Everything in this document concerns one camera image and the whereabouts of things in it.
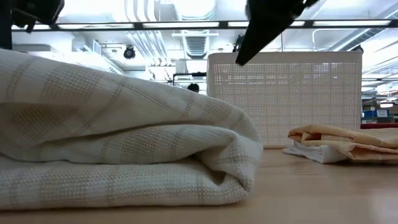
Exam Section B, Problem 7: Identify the yellow checked towel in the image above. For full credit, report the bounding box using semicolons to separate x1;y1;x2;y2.
287;124;398;165

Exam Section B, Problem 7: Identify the long ceiling light fixture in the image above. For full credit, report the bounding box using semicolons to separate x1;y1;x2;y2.
11;19;398;32

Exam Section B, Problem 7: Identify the white perforated plastic basket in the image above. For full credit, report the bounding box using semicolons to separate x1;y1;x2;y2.
207;51;364;147

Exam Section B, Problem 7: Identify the red storage bin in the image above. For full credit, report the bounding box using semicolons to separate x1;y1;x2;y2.
360;122;398;129

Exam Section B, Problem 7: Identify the blue bin with white label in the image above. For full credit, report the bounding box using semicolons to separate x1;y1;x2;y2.
368;107;389;118

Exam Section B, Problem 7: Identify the white towel with red stripes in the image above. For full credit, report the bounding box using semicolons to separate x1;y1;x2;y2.
282;139;349;164

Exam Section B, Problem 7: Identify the black metal frame stand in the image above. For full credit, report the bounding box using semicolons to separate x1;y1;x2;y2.
172;71;208;87

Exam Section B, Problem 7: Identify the black hanging camera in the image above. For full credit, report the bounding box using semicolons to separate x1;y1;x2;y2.
232;34;246;53

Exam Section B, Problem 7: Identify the cream towel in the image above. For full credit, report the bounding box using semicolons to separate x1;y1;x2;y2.
0;48;264;212

